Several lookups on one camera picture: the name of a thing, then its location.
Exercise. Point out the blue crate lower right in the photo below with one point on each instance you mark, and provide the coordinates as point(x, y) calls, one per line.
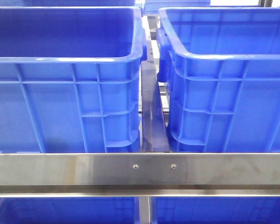
point(216, 210)

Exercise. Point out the steel centre divider bar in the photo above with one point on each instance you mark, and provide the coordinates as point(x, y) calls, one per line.
point(154, 136)

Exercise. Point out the large blue crate right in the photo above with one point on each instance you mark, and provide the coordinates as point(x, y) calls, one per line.
point(221, 68)

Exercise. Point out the blue crate lower left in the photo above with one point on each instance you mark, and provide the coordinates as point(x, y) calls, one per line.
point(80, 210)

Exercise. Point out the steel lower vertical post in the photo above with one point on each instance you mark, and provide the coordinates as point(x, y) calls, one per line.
point(145, 210)

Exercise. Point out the blue crate rear left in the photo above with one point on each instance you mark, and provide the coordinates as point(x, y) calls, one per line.
point(69, 3)

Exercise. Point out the large blue crate left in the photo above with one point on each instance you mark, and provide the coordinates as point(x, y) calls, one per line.
point(69, 79)

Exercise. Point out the large blue crate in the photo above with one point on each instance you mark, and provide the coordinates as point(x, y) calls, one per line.
point(221, 68)
point(69, 79)

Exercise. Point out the blue crate rear right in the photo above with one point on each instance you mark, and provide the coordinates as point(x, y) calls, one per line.
point(151, 7)

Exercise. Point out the stainless steel front rail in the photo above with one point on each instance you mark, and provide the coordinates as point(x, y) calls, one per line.
point(139, 174)

